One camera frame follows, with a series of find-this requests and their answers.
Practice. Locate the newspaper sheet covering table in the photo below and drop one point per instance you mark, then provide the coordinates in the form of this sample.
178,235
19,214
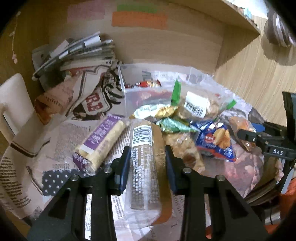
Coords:
41,155

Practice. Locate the green foil snack packet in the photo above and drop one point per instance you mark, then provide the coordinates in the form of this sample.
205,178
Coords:
170,125

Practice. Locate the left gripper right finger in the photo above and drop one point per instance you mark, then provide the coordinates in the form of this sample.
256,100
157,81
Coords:
231,217

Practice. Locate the clear bag brown pastries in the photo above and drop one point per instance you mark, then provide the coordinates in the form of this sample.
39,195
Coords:
184,147

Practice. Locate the hanging round ornament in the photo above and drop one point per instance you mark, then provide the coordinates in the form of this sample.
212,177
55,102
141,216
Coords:
277,31

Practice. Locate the red snack packet in bin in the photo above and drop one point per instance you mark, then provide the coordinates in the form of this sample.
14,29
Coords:
149,84

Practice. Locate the orange sticky note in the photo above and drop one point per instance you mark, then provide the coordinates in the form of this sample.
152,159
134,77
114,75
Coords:
139,19

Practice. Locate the person's hand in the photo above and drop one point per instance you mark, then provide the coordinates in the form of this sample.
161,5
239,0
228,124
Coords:
279,170

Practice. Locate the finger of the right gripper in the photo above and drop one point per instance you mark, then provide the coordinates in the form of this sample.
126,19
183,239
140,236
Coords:
249,136
259,127

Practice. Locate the blue biscuit snack packet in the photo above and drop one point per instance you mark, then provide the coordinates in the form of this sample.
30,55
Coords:
213,139

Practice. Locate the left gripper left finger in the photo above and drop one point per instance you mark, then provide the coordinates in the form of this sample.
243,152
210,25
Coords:
64,218

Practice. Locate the green zip bag of snacks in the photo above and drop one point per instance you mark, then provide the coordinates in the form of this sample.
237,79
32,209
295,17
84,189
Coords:
196,103

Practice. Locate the gold barcode cracker pack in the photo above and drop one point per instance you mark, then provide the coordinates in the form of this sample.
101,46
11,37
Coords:
147,195

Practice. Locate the white cushioned chair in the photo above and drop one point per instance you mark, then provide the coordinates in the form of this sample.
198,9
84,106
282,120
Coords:
16,106

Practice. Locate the green sticky note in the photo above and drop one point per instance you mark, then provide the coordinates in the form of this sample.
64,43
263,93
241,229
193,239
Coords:
138,8

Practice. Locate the purple label cracker pack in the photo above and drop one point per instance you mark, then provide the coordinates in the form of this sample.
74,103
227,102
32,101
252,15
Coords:
90,154

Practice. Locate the pink sticky note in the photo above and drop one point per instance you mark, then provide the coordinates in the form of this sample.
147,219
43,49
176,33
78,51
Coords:
87,10

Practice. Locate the yellow silver snack packet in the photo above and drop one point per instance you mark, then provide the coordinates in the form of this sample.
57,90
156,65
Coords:
157,111

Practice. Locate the clear plastic storage bin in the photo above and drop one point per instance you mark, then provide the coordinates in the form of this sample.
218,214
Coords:
148,90

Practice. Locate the stack of magazines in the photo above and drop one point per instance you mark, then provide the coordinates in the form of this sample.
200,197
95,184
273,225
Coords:
90,46

